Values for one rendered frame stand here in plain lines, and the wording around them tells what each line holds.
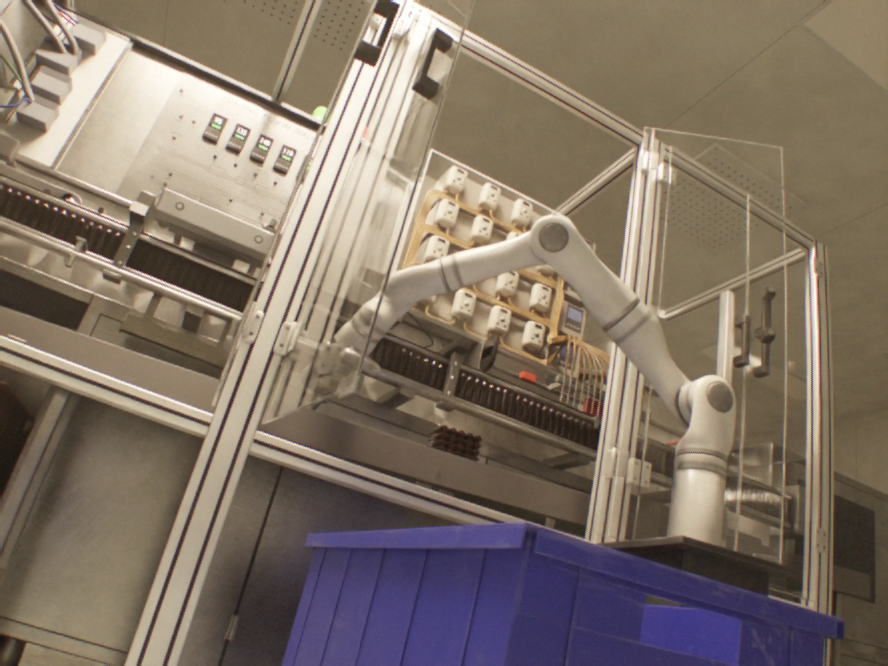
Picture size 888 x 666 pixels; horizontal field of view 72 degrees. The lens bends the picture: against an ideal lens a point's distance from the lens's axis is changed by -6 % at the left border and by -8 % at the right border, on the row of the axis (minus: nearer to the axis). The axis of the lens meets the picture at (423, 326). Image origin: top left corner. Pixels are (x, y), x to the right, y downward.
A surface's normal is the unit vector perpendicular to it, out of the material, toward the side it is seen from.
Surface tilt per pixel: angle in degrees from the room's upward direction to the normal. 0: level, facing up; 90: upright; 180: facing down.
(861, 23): 180
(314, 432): 90
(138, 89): 90
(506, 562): 90
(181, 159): 90
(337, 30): 180
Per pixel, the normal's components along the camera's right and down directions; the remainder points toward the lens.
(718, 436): 0.29, -0.34
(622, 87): -0.23, 0.88
